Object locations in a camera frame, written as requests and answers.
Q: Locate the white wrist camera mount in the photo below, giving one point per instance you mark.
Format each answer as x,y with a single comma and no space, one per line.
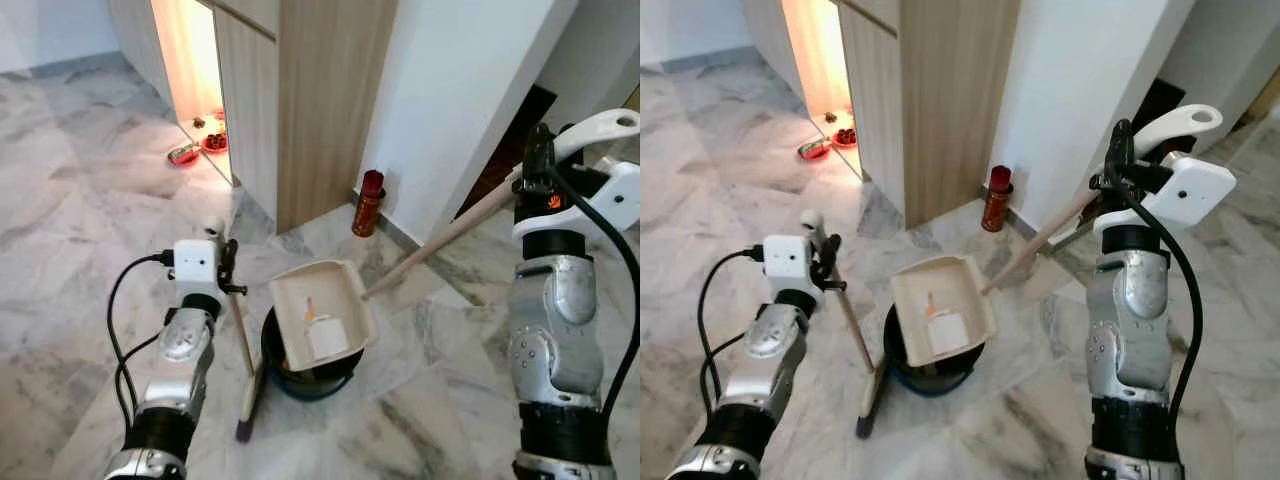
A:
1195,190
785,260
195,262
620,195

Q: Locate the light wood cabinet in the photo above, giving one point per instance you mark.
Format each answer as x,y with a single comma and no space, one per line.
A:
320,100
950,100

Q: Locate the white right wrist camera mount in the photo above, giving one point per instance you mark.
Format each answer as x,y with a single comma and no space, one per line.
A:
1195,190
620,195

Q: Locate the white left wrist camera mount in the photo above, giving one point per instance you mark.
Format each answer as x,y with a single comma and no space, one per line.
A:
785,260
195,262

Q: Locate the black round bin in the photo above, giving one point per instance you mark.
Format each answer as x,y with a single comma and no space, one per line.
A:
300,385
920,380

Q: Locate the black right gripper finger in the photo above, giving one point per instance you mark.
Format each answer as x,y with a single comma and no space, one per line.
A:
540,148
1122,145

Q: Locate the white paper sheet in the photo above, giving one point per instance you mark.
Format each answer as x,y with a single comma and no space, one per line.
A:
326,340
947,335

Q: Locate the small orange scrap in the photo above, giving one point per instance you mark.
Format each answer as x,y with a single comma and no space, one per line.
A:
310,306
931,302

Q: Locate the red bowl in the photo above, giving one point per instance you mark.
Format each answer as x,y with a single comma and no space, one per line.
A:
845,138
213,143

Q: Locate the red spray can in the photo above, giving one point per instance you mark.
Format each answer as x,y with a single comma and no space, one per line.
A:
997,200
368,205

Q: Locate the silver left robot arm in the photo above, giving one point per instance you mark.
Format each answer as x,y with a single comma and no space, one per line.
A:
180,350
770,345

